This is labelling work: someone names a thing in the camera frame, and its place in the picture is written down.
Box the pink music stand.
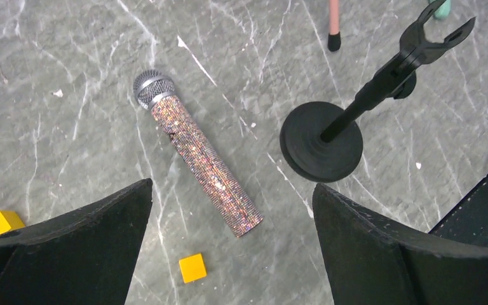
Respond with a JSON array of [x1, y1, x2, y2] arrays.
[[327, 0, 341, 52]]

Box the black round-base mic stand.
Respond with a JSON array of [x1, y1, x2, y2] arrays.
[[279, 1, 476, 183]]

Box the mint green microphone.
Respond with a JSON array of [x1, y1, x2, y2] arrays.
[[427, 0, 451, 20]]

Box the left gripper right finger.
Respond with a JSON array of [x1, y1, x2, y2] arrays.
[[312, 183, 488, 304]]

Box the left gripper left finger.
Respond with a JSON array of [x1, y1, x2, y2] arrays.
[[0, 179, 153, 304]]

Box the glitter silver-head microphone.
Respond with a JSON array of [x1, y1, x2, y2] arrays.
[[133, 69, 263, 238]]

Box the yellow cube front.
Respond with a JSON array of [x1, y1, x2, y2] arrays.
[[179, 253, 207, 283]]

